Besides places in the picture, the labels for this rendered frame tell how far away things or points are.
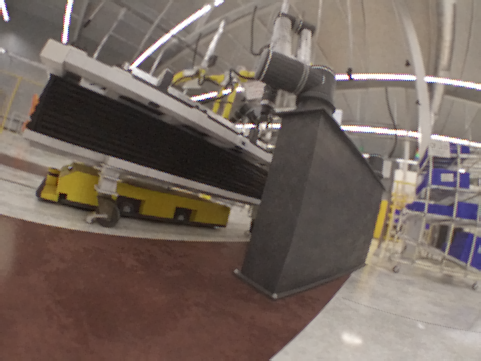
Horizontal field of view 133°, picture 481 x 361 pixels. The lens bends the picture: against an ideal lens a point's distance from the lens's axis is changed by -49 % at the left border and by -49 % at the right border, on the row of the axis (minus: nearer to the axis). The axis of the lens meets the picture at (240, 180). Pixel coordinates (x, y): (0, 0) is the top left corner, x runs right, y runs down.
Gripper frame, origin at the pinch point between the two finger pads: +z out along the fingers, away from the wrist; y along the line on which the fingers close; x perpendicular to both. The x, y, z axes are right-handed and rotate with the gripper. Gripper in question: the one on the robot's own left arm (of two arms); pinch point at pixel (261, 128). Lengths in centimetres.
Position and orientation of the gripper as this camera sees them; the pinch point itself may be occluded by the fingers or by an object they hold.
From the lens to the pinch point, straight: 142.5
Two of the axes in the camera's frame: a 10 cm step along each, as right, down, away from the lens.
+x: 7.3, 2.5, 6.4
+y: 6.3, 1.2, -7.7
